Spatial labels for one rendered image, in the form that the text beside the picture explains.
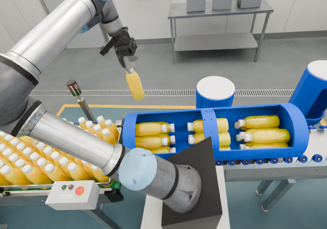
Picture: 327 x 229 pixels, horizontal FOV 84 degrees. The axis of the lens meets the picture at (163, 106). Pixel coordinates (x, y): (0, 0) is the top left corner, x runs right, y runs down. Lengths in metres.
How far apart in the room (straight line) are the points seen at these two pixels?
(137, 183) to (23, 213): 2.13
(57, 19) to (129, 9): 3.83
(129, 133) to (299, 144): 0.80
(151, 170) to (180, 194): 0.13
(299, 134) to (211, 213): 0.61
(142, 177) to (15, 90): 0.36
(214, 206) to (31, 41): 0.62
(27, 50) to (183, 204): 0.58
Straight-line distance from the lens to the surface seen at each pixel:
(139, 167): 0.53
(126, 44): 0.85
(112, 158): 0.64
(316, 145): 1.40
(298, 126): 1.04
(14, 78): 0.49
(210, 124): 0.90
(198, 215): 0.63
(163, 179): 0.56
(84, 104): 1.45
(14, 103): 0.51
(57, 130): 0.61
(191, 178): 0.62
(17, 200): 1.55
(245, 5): 3.48
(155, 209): 0.81
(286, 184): 1.59
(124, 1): 4.35
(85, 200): 0.97
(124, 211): 2.08
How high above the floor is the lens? 1.92
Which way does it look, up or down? 44 degrees down
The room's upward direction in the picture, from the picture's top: 8 degrees counter-clockwise
